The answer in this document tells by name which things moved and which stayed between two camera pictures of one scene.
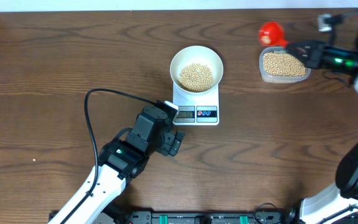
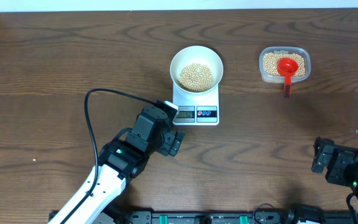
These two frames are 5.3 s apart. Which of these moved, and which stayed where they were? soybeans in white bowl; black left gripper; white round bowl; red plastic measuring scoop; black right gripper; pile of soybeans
Moved: black right gripper; red plastic measuring scoop
Stayed: soybeans in white bowl; black left gripper; white round bowl; pile of soybeans
